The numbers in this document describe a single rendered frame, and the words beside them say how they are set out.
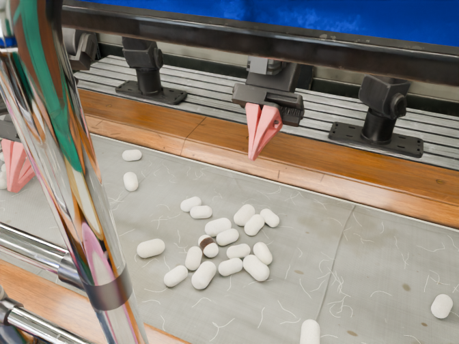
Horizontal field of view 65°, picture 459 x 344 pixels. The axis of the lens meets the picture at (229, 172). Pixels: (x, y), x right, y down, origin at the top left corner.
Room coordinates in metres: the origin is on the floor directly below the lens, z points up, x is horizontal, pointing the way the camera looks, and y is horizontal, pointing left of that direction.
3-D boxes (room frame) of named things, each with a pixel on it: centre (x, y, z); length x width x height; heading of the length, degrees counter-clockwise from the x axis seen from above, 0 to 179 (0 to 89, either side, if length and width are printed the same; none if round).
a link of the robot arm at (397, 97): (0.68, -0.32, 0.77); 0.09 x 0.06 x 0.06; 29
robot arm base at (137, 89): (0.93, 0.22, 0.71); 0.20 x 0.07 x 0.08; 66
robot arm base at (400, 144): (0.69, -0.33, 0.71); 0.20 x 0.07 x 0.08; 66
